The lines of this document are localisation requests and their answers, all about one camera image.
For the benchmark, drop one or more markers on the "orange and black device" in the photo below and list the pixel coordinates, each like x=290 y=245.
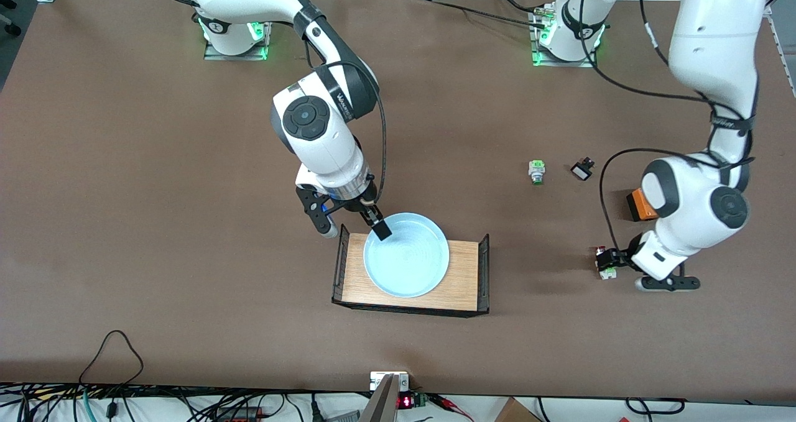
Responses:
x=239 y=417

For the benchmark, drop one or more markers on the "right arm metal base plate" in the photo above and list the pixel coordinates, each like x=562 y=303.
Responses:
x=268 y=43

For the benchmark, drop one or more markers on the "grey power adapter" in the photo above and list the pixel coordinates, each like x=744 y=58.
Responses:
x=342 y=417

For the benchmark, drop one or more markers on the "red alligator clip lead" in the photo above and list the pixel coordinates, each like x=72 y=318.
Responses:
x=443 y=400

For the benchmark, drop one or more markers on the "light blue round plate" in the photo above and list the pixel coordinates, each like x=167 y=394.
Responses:
x=410 y=260

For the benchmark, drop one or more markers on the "red digit display module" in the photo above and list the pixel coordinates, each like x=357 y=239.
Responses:
x=405 y=402

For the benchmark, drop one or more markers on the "silver bracket plate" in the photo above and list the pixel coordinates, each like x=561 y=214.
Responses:
x=376 y=381

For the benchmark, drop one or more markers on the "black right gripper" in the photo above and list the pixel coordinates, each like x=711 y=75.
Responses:
x=360 y=204

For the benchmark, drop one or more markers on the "green push button switch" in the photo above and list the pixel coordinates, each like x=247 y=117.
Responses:
x=536 y=170

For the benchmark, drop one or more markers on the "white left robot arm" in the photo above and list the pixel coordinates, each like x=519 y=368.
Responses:
x=715 y=49

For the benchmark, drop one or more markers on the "white table edge rail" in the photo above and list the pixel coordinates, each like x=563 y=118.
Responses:
x=782 y=52

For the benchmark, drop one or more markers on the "small green circuit board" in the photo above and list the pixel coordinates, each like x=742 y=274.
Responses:
x=421 y=401

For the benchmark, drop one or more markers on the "black office chair base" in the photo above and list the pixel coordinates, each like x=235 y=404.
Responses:
x=11 y=30

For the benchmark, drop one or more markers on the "orange button enclosure box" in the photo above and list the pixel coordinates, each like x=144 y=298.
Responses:
x=637 y=206

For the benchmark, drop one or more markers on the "red push button switch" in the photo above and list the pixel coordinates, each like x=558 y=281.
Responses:
x=608 y=274

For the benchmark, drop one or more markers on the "brown cardboard piece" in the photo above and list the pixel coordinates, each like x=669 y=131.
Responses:
x=516 y=412

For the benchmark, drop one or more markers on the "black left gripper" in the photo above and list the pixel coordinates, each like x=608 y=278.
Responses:
x=622 y=257

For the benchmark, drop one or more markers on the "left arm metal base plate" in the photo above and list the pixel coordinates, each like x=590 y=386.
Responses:
x=559 y=64

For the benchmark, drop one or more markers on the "small black switch block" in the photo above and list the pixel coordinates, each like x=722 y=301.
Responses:
x=581 y=172

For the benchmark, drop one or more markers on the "grey camera mount bar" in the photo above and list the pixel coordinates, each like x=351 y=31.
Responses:
x=382 y=406

